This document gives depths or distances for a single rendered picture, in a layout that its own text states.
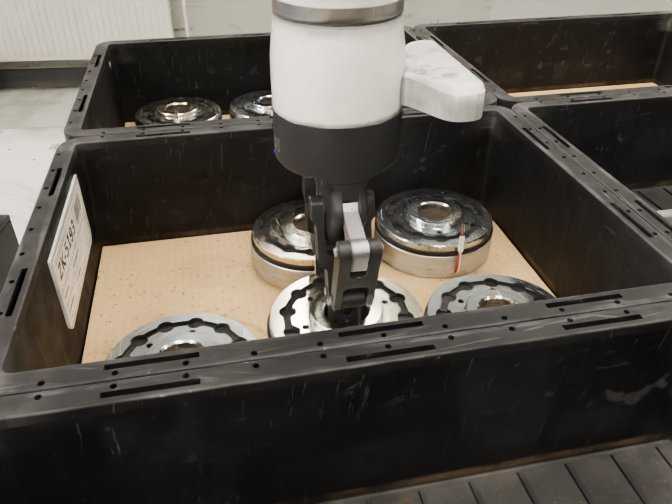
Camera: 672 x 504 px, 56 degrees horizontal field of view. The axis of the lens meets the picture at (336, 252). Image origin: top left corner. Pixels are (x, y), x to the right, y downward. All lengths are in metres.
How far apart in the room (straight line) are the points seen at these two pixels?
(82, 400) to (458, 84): 0.24
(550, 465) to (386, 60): 0.25
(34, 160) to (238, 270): 0.65
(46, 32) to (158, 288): 3.14
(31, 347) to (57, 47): 3.29
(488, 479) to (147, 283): 0.31
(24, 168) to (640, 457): 0.95
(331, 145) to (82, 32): 3.27
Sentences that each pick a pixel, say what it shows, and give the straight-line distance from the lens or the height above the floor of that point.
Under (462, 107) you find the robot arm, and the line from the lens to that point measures 0.34.
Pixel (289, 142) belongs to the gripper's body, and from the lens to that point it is 0.35.
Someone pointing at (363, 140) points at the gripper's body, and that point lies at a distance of 0.34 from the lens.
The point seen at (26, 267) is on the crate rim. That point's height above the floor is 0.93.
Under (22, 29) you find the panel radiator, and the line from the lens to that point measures 3.67.
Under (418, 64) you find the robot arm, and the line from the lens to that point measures 0.37.
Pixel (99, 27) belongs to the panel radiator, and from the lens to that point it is 3.56.
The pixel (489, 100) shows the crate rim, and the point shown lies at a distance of 0.64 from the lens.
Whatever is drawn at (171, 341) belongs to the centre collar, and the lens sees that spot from 0.43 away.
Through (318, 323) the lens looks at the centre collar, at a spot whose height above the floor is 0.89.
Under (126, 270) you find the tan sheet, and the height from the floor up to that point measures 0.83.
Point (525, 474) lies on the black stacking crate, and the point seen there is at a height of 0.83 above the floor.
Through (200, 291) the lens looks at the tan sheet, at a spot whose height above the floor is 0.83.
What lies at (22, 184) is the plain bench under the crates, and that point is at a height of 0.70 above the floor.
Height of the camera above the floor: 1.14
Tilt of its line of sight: 34 degrees down
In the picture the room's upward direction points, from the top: straight up
